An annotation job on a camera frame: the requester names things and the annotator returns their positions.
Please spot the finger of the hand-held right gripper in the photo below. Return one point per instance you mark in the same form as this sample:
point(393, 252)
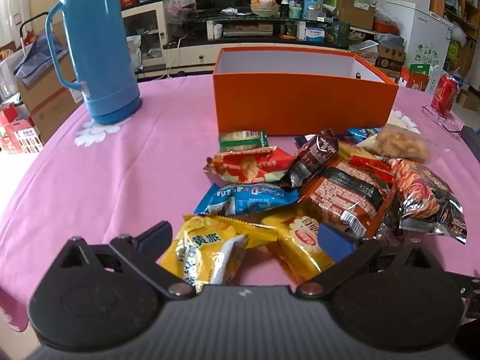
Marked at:
point(471, 296)

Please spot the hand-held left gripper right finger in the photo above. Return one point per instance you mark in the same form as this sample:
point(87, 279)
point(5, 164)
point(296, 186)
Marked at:
point(333, 244)

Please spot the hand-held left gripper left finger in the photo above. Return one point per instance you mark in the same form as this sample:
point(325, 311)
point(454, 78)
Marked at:
point(157, 233)

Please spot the yellow cake packet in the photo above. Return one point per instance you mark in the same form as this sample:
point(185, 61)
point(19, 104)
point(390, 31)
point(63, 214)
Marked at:
point(296, 247)

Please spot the yellow pie packet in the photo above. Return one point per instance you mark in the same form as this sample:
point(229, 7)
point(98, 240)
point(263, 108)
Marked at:
point(198, 247)

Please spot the orange black noodle packet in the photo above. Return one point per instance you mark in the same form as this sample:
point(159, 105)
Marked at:
point(337, 195)

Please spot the maroon snack packet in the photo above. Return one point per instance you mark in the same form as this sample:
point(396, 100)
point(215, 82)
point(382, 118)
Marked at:
point(311, 157)

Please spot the yellow red snack packet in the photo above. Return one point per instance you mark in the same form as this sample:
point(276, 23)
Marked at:
point(360, 157)

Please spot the blue cookie packet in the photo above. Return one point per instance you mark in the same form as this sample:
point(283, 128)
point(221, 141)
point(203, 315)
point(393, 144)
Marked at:
point(243, 199)

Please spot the black red spicy snack packet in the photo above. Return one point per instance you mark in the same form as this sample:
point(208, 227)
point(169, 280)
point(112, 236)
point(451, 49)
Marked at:
point(423, 195)

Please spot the navy snack packet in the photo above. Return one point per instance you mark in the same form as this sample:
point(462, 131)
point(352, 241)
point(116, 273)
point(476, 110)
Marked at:
point(303, 140)

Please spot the red yellow rice cracker packet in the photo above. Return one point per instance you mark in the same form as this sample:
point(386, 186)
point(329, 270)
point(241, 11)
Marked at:
point(247, 167)

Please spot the blue cracker packet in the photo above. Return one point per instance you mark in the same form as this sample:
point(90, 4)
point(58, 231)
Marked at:
point(362, 132)

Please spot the clear cream biscuit packet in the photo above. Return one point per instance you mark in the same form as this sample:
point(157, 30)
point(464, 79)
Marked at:
point(401, 144)

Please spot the green white cracker packet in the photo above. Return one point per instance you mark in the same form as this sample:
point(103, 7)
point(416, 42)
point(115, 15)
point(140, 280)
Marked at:
point(240, 141)

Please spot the orange cardboard box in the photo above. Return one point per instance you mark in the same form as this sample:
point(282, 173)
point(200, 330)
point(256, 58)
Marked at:
point(300, 105)

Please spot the pink floral tablecloth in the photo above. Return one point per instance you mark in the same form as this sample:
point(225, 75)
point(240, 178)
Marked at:
point(131, 165)

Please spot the black rectangular case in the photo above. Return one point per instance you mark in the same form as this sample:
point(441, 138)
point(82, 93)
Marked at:
point(470, 137)

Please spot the eyeglasses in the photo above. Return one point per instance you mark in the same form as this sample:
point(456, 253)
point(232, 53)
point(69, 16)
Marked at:
point(448, 125)

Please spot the red gift box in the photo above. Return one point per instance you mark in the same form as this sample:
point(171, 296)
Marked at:
point(18, 135)

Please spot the large taped cardboard box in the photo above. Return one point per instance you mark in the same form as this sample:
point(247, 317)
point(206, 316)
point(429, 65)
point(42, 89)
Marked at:
point(45, 101)

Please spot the white black TV stand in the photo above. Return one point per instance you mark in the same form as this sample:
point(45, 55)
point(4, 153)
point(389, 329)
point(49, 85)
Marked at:
point(195, 54)

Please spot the red soda can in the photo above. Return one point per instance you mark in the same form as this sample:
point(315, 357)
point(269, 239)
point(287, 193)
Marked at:
point(444, 95)

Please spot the brown printed carton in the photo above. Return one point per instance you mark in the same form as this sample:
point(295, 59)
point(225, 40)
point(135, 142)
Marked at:
point(390, 60)

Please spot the blue thermos flask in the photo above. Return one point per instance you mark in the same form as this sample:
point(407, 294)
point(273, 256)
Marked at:
point(101, 45)

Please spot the white glass-door cabinet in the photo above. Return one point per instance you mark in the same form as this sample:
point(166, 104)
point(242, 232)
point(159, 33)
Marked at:
point(142, 26)

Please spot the blue fabric bag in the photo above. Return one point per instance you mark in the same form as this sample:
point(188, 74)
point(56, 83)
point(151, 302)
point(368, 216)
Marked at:
point(37, 60)

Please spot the dark green bag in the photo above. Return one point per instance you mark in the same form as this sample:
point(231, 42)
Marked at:
point(337, 33)

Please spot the blue white tissue box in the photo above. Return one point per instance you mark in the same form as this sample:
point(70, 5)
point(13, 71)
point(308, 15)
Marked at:
point(315, 34)

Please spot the white container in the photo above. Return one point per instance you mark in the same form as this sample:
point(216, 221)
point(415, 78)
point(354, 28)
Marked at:
point(214, 30)

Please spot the orange plastic crate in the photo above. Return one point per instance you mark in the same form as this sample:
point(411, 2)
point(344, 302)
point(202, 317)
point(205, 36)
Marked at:
point(384, 27)

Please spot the brown cardboard box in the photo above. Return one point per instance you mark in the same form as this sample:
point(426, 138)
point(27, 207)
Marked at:
point(354, 17)

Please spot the light blue box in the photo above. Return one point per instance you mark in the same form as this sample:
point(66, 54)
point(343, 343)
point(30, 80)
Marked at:
point(314, 3)

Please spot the fruit bowl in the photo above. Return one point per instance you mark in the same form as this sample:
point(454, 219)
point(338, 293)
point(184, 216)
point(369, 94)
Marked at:
point(264, 9)

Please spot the beige standing air conditioner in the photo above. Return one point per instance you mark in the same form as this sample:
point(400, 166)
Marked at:
point(41, 0)

